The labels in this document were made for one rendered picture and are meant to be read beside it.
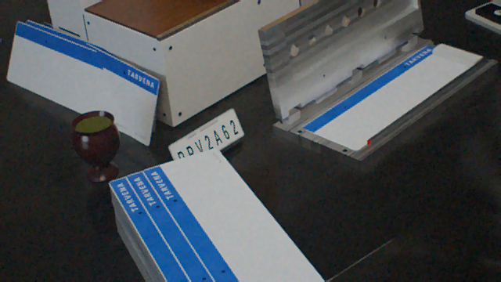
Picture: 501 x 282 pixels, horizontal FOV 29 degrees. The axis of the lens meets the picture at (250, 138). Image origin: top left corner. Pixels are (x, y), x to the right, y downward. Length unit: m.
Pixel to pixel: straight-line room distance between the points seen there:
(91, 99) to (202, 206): 0.54
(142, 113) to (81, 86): 0.19
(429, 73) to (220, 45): 0.41
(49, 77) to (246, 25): 0.43
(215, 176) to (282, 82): 0.30
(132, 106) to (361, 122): 0.43
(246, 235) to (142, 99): 0.51
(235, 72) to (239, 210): 0.53
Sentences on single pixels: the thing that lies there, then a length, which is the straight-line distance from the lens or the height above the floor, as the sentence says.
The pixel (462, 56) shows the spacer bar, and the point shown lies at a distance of 1.98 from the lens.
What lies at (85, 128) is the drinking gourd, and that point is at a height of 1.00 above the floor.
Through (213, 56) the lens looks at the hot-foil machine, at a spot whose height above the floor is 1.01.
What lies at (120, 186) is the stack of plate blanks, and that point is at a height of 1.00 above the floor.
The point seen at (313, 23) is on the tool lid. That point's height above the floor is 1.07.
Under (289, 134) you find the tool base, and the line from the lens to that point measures 1.77.
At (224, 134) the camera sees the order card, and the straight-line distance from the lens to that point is 1.76.
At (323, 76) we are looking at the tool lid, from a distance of 1.84.
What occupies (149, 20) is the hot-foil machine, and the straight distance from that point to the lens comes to 1.83.
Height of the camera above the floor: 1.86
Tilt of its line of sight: 32 degrees down
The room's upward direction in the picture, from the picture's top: 6 degrees counter-clockwise
